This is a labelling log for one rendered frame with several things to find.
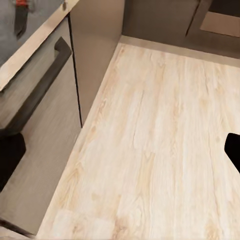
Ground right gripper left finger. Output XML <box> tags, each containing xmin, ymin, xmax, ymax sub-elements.
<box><xmin>0</xmin><ymin>133</ymin><xmax>26</xmax><ymax>193</ymax></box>

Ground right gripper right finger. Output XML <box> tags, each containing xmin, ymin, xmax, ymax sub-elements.
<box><xmin>224</xmin><ymin>133</ymin><xmax>240</xmax><ymax>172</ymax></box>

